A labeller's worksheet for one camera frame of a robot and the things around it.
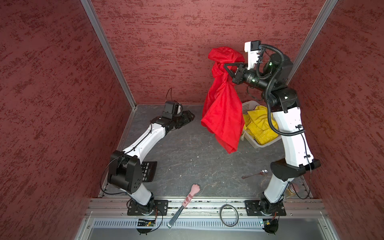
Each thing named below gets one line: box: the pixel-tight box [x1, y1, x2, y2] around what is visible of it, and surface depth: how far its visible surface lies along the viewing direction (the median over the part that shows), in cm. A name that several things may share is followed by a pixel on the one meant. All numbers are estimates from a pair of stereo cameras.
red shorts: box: [201, 46, 245, 154], surface depth 61 cm
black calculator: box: [141, 161, 158, 183], surface depth 86 cm
